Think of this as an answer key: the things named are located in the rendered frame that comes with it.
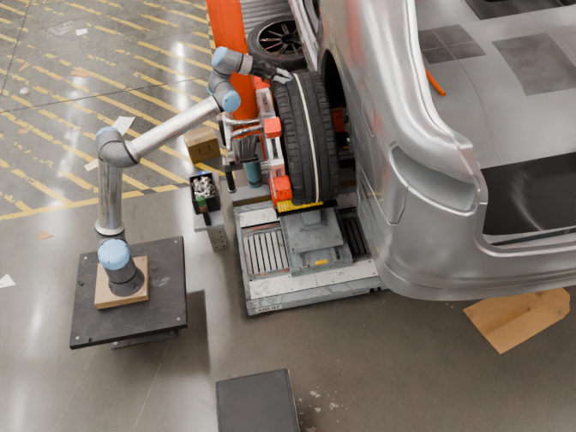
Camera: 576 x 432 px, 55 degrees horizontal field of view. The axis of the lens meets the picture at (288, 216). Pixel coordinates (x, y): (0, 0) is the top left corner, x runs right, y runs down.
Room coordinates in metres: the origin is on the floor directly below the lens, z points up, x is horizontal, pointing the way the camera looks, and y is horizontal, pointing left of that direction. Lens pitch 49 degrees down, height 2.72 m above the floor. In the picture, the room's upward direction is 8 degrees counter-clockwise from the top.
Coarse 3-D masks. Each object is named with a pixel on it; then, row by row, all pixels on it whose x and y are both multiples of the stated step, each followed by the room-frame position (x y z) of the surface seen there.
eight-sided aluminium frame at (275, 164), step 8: (264, 88) 2.25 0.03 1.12; (256, 96) 2.25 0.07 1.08; (264, 96) 2.22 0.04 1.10; (264, 104) 2.37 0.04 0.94; (272, 104) 2.12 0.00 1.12; (264, 112) 2.07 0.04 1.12; (272, 112) 2.06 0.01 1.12; (272, 152) 1.92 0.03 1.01; (280, 152) 1.91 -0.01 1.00; (272, 160) 1.89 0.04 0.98; (280, 160) 1.89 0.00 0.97; (272, 168) 1.87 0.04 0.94; (280, 168) 1.87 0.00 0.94; (272, 176) 2.16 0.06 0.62; (280, 176) 2.15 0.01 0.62; (272, 184) 2.12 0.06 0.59
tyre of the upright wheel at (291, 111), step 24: (312, 72) 2.28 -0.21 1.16; (288, 96) 2.10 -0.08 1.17; (312, 96) 2.08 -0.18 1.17; (288, 120) 1.97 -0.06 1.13; (312, 120) 1.97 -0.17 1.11; (288, 144) 1.90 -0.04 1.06; (336, 144) 1.89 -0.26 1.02; (312, 168) 1.84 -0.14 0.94; (336, 168) 1.84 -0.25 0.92; (312, 192) 1.84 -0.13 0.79; (336, 192) 1.85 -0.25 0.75
